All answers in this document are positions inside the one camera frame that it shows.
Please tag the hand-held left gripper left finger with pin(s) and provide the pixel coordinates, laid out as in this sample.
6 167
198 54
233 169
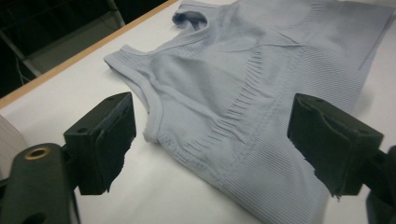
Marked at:
102 143

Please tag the wooden table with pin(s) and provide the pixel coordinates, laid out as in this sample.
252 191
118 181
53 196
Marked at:
77 56

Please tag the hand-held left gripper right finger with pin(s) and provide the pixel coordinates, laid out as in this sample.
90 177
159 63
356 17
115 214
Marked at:
330 143

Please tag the light blue tank top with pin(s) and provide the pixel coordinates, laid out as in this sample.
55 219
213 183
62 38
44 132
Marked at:
249 93

